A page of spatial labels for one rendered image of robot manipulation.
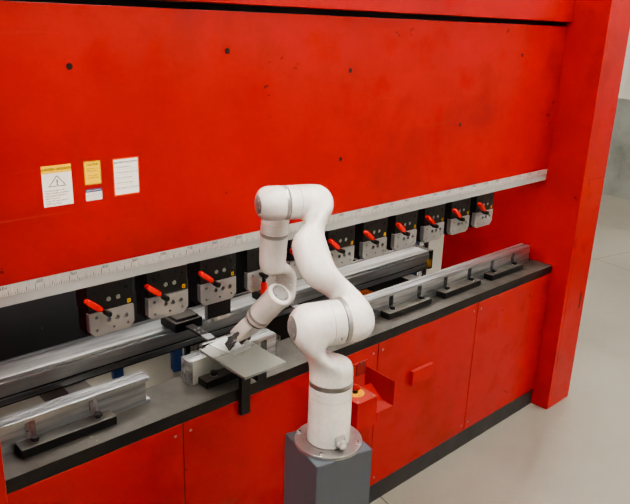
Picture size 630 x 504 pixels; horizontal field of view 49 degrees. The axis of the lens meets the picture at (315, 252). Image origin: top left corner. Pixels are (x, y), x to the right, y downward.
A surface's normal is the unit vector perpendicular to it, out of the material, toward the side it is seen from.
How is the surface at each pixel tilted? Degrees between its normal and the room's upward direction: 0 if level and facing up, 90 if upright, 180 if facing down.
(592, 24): 90
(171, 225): 90
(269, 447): 90
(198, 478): 90
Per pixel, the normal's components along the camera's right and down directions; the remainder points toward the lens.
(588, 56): -0.74, 0.19
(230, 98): 0.68, 0.25
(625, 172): -0.86, 0.13
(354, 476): 0.51, 0.29
